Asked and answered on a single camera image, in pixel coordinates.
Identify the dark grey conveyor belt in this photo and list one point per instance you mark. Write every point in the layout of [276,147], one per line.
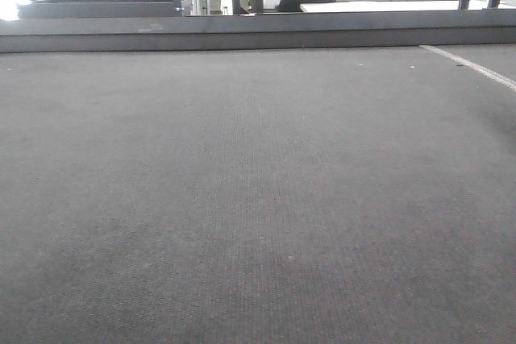
[300,196]

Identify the dark conveyor side rail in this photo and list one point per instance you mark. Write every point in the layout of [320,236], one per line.
[218,33]

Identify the white work table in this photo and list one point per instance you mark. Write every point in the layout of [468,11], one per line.
[349,6]

